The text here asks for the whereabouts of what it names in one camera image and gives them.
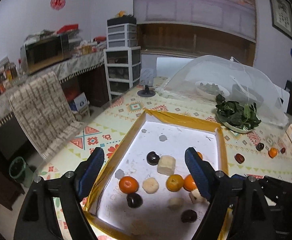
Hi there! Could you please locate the small beige cake chunk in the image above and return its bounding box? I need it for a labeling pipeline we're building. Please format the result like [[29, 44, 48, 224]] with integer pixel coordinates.
[[189, 189, 206, 204]]

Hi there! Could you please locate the dark plum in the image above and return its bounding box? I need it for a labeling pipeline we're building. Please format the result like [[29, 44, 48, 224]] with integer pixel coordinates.
[[256, 142, 264, 151], [181, 209, 198, 223], [147, 151, 160, 166], [126, 193, 143, 209]]

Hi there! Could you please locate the beige cake chunk front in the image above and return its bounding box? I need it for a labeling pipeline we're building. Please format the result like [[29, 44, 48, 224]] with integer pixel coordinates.
[[167, 197, 184, 210]]

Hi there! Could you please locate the beige round cake chunk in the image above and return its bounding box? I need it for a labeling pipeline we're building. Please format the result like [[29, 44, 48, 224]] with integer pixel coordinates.
[[142, 178, 159, 194]]

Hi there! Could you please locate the green waste bin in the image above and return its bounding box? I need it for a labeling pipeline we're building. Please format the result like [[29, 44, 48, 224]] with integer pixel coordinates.
[[9, 157, 34, 188]]

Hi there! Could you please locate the red date left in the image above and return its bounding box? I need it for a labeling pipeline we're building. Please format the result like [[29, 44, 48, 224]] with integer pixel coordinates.
[[234, 153, 245, 164]]

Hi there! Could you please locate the red date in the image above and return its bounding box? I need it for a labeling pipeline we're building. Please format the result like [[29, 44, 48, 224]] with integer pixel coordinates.
[[234, 153, 245, 164], [280, 147, 286, 154]]

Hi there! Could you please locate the red date right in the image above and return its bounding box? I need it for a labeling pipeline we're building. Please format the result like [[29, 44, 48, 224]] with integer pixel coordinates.
[[280, 147, 286, 154]]

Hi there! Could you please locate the plate of green spinach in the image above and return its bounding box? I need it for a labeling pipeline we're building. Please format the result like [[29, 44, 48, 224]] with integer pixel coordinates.
[[215, 94, 261, 131]]

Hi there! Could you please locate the yellow taped foam box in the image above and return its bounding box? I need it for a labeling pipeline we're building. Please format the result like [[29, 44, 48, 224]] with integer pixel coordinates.
[[84, 110, 228, 239]]

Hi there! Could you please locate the woven patterned chair cover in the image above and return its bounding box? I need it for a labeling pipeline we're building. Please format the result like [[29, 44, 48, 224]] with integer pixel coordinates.
[[13, 82, 84, 161]]

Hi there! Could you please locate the side counter with cloth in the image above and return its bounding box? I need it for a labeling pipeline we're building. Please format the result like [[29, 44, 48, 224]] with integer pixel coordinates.
[[0, 51, 104, 128]]

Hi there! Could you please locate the plate under mesh cover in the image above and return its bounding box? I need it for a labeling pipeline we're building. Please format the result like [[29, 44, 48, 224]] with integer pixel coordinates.
[[195, 81, 230, 101]]

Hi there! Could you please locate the white mesh food cover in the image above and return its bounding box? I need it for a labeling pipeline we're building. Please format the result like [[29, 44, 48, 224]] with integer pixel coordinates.
[[157, 55, 288, 127]]

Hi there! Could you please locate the microwave oven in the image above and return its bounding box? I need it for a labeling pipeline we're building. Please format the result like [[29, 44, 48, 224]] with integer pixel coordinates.
[[20, 34, 70, 75]]

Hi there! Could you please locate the white plastic drawer tower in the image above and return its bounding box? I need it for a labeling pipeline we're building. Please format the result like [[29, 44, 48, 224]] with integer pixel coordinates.
[[104, 15, 141, 100]]

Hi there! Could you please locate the framed calligraphy picture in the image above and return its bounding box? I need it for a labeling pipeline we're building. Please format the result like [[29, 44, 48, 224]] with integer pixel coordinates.
[[270, 0, 292, 40]]

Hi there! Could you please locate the red paper wall decoration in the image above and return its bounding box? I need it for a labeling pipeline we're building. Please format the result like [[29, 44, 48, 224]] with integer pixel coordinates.
[[50, 0, 66, 10]]

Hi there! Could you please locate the large wall painting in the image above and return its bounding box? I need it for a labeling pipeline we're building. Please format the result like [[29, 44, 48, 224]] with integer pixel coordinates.
[[134, 0, 256, 42]]

